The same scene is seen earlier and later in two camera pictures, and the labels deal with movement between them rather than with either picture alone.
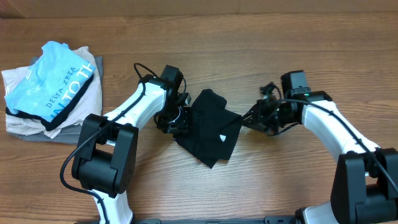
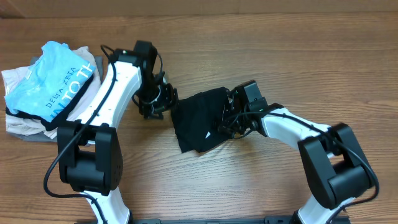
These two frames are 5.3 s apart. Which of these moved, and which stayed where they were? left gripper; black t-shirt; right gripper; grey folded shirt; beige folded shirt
Moved: left gripper; black t-shirt; right gripper
Stayed: beige folded shirt; grey folded shirt
